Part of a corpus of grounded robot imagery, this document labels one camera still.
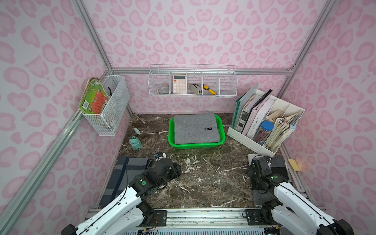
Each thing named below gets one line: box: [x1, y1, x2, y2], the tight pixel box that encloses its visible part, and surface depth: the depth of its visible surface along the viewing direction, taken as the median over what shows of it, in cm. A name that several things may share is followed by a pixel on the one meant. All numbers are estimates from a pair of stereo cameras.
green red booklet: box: [78, 77, 111, 115], surface depth 73 cm
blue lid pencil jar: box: [252, 120, 275, 146], surface depth 90 cm
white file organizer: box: [227, 89, 306, 158], surface depth 90 cm
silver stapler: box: [187, 82, 203, 95], surface depth 101 cm
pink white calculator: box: [172, 74, 187, 94], surface depth 97 cm
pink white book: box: [242, 96, 276, 138], surface depth 90 cm
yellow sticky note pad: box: [287, 159, 301, 172], surface depth 97 cm
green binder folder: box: [231, 82, 259, 130], surface depth 88 cm
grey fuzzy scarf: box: [173, 111, 220, 145], surface depth 100 cm
